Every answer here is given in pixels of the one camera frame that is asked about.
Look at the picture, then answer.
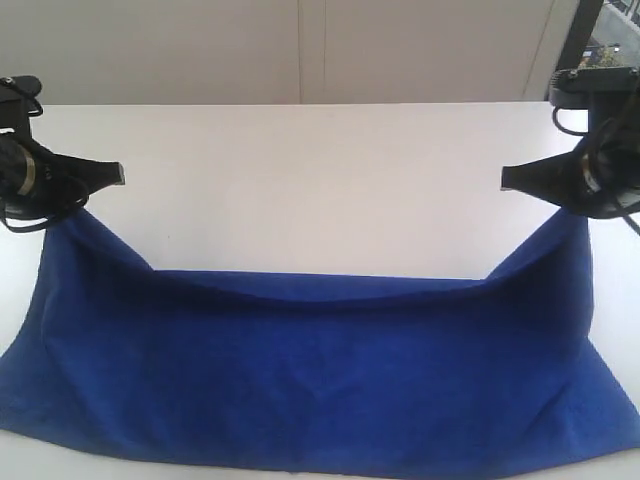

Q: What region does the black window frame post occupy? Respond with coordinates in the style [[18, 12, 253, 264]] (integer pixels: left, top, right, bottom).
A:
[[527, 0, 604, 100]]

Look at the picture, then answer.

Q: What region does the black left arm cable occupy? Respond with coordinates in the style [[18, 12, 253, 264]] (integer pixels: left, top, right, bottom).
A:
[[0, 177, 91, 234]]

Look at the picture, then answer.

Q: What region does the green tree outside window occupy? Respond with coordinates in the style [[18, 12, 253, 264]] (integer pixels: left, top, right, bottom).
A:
[[578, 44, 623, 69]]

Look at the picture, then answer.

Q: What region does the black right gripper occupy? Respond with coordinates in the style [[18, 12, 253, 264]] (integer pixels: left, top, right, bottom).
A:
[[500, 119, 639, 220]]

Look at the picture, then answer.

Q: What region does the blue terry towel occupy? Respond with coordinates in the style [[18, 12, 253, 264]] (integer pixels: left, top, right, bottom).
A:
[[1, 211, 639, 479]]

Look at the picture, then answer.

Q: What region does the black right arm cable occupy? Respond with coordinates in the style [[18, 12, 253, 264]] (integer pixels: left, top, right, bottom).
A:
[[550, 107, 596, 137]]

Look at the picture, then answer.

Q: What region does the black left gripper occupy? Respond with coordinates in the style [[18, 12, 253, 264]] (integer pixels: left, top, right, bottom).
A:
[[1, 134, 124, 220]]

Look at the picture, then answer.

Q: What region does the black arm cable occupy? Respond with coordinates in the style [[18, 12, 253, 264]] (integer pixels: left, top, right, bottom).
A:
[[550, 107, 596, 137], [0, 177, 91, 234]]

